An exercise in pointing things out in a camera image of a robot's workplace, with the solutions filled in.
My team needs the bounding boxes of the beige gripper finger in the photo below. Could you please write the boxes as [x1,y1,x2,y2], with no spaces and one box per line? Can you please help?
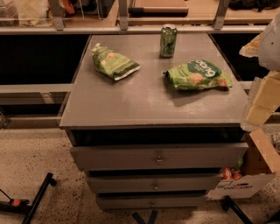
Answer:
[241,71,280,131]

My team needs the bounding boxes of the green jalapeno chip bag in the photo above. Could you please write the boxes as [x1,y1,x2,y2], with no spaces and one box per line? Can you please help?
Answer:
[91,43,140,81]

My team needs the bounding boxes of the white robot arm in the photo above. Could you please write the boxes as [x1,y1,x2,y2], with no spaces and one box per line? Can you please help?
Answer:
[239,14,280,131]

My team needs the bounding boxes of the green snack bag white logo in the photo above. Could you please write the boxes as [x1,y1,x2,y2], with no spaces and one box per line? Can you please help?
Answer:
[164,59,233,91]

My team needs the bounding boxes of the cardboard box with snacks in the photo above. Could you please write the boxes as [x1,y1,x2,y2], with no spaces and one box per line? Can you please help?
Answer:
[207,129,280,200]

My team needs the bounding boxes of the top grey drawer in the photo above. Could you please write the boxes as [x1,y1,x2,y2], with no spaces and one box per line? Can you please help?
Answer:
[70,143,248,171]

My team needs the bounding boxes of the grey drawer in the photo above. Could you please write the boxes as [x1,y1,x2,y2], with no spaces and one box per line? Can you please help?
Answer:
[96,195,207,210]
[70,143,248,171]
[87,174,221,193]

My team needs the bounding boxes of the red snack packs in box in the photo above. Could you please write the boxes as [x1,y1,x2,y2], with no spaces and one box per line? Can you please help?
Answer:
[222,168,242,180]

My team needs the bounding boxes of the black stand leg right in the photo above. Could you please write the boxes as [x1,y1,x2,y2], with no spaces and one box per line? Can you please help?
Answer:
[222,196,253,224]

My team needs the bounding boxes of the black stand leg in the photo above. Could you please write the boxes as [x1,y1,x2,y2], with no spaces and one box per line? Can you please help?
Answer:
[0,172,58,224]
[222,196,253,224]

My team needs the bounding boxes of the grey drawer cabinet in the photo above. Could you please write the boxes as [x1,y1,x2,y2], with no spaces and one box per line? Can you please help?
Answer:
[59,33,247,198]

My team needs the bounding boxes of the green soda can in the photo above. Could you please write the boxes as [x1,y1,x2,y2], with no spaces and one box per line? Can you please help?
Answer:
[160,24,177,58]

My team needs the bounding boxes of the bottom grey drawer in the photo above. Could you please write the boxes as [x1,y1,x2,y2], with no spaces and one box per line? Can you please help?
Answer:
[96,195,207,210]

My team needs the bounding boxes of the middle grey drawer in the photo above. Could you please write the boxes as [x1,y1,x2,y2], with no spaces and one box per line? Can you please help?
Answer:
[87,174,221,193]

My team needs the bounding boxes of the black stand leg left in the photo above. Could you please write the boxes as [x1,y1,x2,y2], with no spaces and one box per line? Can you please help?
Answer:
[0,172,58,224]

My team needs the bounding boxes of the metal shelf rail frame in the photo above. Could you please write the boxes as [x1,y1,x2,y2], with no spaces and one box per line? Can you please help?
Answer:
[0,0,280,35]

